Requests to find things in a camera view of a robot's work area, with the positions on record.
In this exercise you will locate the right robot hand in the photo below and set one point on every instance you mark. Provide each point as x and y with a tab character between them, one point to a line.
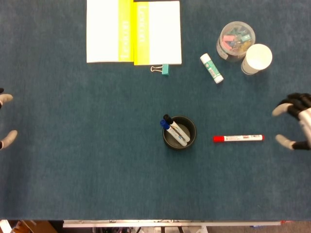
297	109

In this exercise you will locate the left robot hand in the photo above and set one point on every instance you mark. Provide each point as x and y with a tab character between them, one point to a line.
5	98

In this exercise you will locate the red cap marker pen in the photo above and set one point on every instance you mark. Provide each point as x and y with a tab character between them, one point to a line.
238	138

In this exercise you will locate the black pen cup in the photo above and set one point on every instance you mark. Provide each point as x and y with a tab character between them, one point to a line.
179	132

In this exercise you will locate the black capped marker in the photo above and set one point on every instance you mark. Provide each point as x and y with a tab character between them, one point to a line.
175	128

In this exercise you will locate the blue capped marker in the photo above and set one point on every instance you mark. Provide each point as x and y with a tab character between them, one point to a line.
171	132

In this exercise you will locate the white paper cup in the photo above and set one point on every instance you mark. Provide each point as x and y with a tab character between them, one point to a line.
257	59

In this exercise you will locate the clear jar of binder clips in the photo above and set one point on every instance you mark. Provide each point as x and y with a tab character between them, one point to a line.
234	40

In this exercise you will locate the white glue stick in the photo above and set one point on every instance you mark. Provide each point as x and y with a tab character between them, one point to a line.
211	68

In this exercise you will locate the yellow white notebook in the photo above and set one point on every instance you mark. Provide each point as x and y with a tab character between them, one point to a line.
158	33
109	31

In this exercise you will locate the brown cardboard box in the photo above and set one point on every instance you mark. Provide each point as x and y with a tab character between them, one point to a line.
34	227

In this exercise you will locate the teal binder clip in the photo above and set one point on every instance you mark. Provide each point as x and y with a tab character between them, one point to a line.
161	69

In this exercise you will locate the metal table frame rail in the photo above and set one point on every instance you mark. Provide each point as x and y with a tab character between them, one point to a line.
170	223

